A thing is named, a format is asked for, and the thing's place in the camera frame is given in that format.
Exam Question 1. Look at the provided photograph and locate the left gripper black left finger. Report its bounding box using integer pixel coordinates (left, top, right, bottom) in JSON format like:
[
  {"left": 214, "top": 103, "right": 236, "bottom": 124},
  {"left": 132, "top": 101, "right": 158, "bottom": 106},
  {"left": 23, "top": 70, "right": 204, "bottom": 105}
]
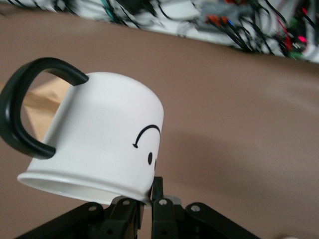
[{"left": 17, "top": 196, "right": 146, "bottom": 239}]

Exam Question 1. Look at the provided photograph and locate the white smiley cup black handle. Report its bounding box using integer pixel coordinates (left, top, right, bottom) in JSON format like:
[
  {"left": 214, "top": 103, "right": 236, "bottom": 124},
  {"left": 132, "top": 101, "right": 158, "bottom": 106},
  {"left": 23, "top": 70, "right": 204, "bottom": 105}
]
[{"left": 0, "top": 57, "right": 165, "bottom": 207}]

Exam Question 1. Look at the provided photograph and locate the grey electronics box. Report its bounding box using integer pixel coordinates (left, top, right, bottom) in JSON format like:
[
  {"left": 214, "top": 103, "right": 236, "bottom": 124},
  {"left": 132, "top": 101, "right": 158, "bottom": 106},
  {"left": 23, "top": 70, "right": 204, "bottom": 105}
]
[{"left": 196, "top": 1, "right": 254, "bottom": 28}]

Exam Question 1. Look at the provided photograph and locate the wooden cup stand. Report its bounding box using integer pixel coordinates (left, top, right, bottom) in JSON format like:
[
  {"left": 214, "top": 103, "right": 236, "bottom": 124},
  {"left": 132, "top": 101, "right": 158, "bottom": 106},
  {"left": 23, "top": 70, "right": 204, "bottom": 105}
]
[{"left": 0, "top": 79, "right": 69, "bottom": 140}]

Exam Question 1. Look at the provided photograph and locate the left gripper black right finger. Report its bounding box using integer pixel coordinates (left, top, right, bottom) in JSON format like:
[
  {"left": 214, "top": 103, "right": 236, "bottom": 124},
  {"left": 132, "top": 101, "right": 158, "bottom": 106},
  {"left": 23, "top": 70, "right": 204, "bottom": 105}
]
[{"left": 150, "top": 176, "right": 262, "bottom": 239}]

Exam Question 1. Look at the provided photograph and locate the black cable bundle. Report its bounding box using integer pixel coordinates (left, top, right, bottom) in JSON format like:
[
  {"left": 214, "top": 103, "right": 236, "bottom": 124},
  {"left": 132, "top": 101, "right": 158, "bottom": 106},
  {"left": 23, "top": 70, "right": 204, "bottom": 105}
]
[{"left": 0, "top": 0, "right": 319, "bottom": 62}]

